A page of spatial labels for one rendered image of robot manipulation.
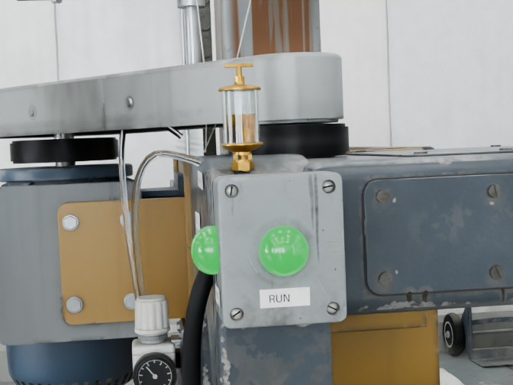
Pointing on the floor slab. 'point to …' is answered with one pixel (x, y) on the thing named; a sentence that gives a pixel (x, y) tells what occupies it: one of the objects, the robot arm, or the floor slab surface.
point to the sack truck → (455, 333)
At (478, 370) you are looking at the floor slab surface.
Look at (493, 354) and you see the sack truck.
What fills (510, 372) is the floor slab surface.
